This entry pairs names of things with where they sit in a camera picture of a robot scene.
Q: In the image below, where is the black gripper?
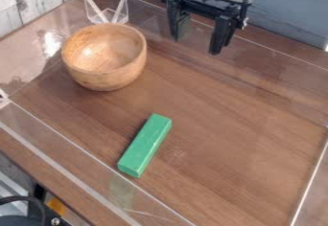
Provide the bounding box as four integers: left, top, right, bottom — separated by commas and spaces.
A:
166, 0, 253, 55

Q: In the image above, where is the green rectangular block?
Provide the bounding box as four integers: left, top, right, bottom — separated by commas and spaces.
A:
117, 113, 171, 178

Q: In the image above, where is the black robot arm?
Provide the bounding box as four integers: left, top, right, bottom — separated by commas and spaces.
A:
163, 0, 253, 55

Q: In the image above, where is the brown wooden bowl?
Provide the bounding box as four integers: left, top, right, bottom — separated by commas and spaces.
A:
61, 23, 147, 91

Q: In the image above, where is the black and yellow clamp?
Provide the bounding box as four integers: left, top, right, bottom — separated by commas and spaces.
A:
28, 184, 72, 226

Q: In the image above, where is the clear acrylic tray enclosure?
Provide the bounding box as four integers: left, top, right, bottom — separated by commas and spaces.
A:
0, 0, 328, 226

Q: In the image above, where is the black cable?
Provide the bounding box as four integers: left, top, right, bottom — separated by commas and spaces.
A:
0, 195, 46, 226

